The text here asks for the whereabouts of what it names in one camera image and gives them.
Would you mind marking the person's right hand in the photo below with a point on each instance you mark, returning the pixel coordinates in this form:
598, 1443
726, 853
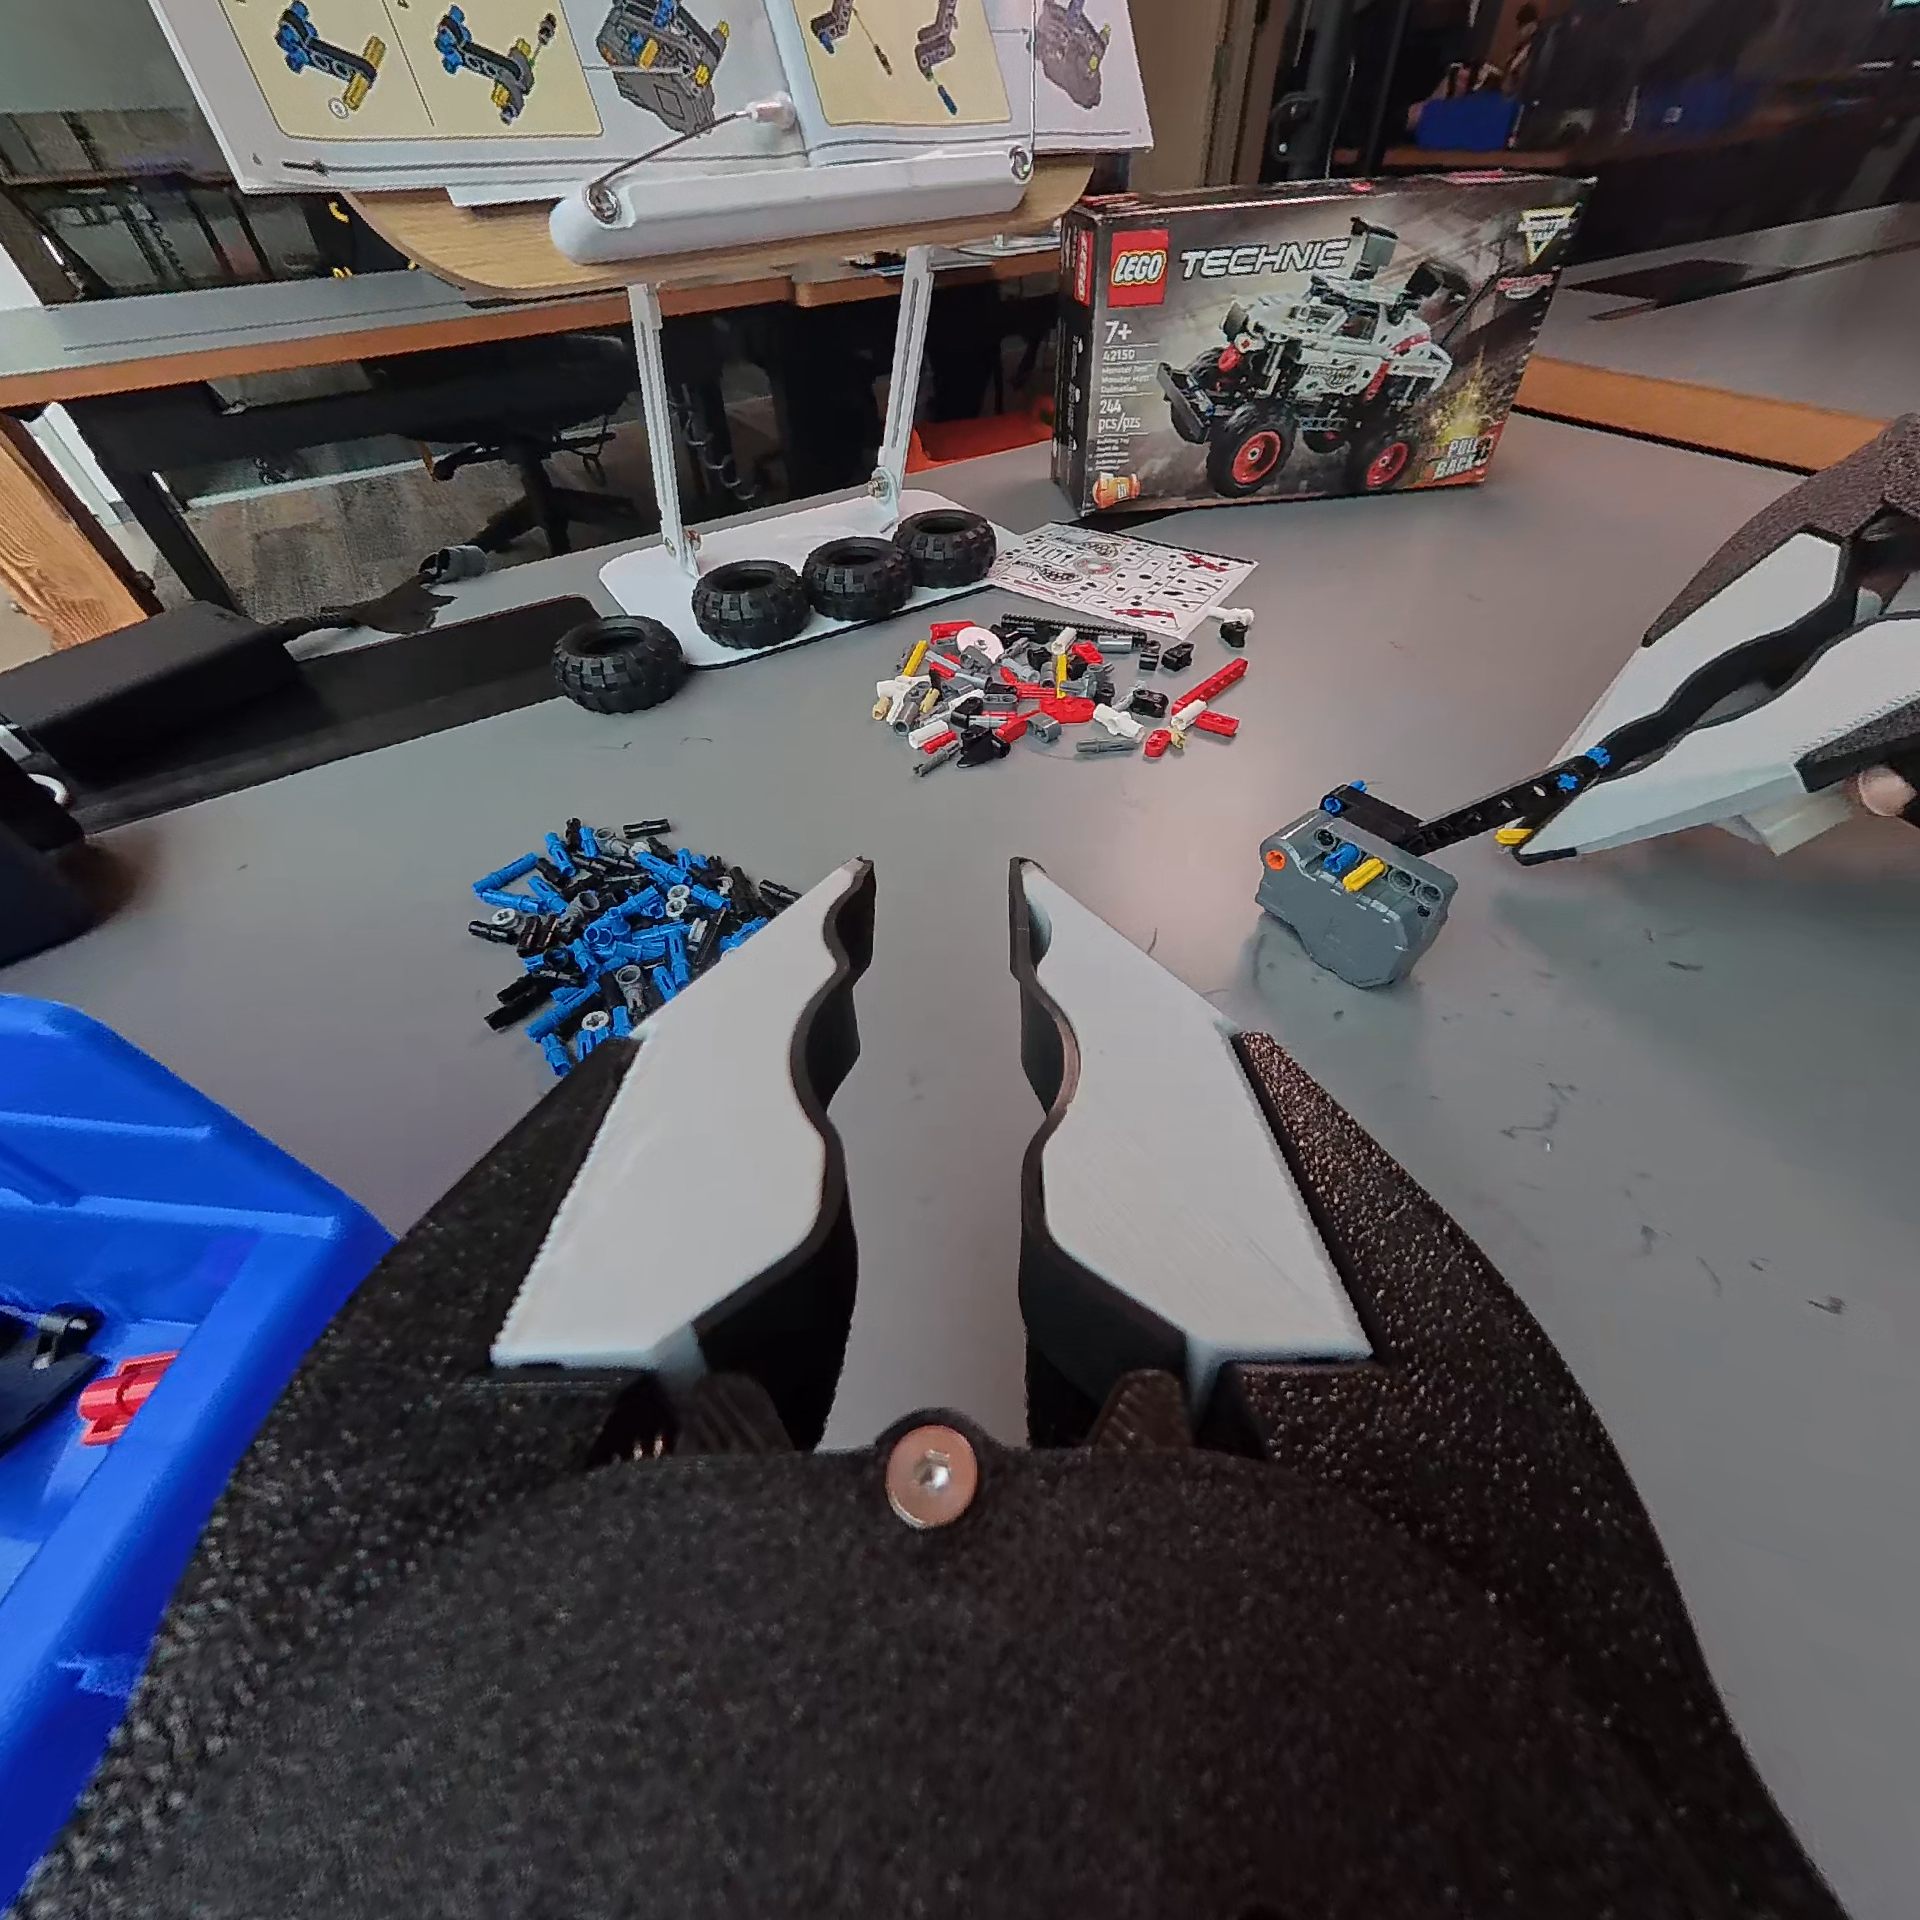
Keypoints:
1891, 794

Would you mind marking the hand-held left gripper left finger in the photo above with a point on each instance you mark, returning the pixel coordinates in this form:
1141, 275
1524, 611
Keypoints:
677, 1173

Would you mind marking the black office chair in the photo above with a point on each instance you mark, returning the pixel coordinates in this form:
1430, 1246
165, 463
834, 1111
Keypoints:
509, 393

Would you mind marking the grey toy motor block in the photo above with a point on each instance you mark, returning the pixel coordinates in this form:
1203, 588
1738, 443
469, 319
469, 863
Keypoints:
1352, 933

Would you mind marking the black toy beam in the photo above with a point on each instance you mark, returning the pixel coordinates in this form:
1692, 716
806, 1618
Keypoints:
1499, 798

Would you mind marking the black toy tyre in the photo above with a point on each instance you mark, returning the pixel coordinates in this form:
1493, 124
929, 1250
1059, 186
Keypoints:
921, 555
834, 585
577, 682
723, 611

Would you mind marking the black toy piece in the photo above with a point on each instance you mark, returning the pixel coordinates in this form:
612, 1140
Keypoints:
30, 1391

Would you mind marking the white and wooden book stand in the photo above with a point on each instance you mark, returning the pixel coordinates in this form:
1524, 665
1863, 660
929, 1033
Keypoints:
779, 203

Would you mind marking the white sticker sheet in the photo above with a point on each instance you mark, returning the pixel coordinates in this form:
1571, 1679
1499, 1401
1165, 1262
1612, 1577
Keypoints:
1141, 574

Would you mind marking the black case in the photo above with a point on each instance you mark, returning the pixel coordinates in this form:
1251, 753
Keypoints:
137, 676

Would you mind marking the toy truck set box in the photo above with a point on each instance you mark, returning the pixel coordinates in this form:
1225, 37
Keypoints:
1141, 432

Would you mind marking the red toy piece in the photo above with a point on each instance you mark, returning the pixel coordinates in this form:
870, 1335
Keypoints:
128, 1393

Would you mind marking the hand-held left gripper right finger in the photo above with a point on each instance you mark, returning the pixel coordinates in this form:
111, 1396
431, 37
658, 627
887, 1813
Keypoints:
1185, 1200

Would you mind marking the blue storage box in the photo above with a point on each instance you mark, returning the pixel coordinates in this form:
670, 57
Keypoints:
1467, 119

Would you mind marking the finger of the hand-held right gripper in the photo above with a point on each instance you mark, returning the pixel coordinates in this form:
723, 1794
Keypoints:
1713, 632
1696, 766

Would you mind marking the pile of mixed toy parts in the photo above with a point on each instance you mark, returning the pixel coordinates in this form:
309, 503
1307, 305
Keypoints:
1050, 697

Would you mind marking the wood-edged grey table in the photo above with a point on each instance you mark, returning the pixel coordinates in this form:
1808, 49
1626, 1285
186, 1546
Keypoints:
222, 324
1723, 362

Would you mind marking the pile of blue black pins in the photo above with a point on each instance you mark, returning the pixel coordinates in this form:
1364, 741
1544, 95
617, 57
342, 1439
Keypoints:
612, 936

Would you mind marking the grey desk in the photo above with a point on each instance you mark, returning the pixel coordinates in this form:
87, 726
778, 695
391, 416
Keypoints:
1572, 1200

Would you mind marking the orange plastic box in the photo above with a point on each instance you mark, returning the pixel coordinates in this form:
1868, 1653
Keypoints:
982, 443

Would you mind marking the toy building instruction booklet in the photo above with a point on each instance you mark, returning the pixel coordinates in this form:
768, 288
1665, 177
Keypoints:
719, 60

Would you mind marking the blue plastic bin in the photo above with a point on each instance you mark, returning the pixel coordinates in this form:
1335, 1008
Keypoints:
182, 1200

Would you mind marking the wooden pillar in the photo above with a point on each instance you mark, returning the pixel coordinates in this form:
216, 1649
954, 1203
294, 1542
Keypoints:
70, 555

